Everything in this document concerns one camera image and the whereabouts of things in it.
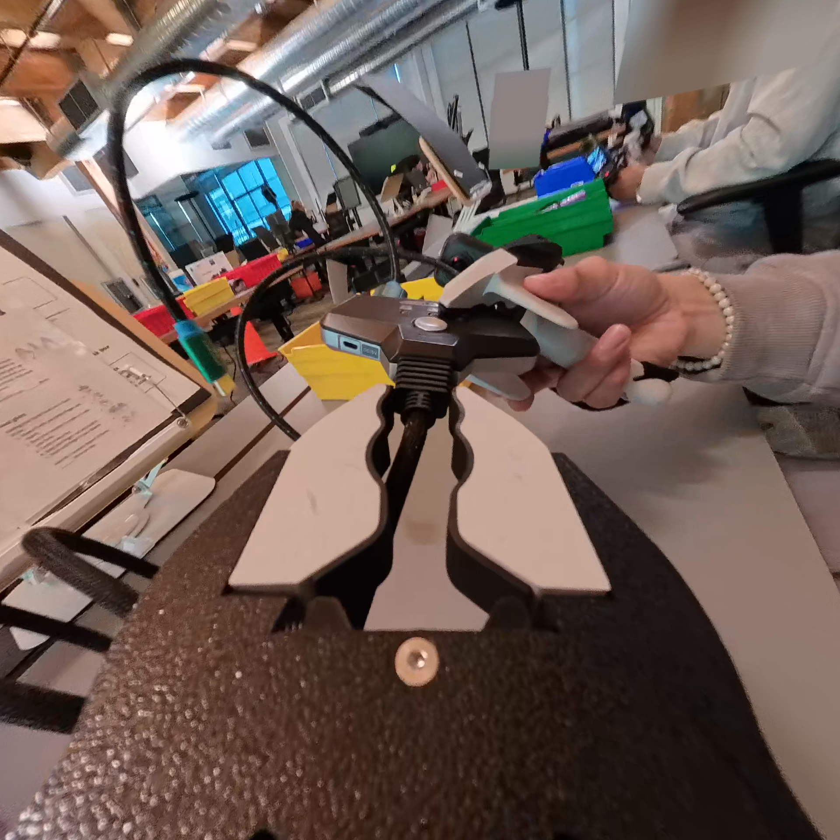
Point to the black wall monitor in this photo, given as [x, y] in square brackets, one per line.
[380, 154]

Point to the large yellow plastic bin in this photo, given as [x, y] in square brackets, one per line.
[328, 371]

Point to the blue plastic bin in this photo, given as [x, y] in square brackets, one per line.
[564, 174]

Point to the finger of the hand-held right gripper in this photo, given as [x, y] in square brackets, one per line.
[476, 279]
[502, 387]

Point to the silver air duct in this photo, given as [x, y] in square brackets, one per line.
[315, 59]
[164, 33]

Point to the orange traffic cone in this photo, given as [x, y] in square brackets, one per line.
[257, 348]

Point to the red plastic bin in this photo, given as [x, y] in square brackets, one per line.
[154, 318]
[253, 269]

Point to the document stand with paper sheet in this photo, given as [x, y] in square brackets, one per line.
[65, 394]

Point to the grey desk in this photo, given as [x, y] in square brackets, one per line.
[689, 512]

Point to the small yellow plastic bin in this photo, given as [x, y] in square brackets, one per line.
[207, 295]

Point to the green plastic bin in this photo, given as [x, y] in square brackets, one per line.
[558, 223]

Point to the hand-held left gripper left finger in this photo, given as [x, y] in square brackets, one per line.
[315, 499]

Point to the large window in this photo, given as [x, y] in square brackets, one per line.
[243, 190]

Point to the black office chair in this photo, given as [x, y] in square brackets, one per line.
[754, 190]

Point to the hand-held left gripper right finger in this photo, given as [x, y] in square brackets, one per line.
[525, 512]

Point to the person's right hand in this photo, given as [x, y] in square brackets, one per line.
[630, 315]

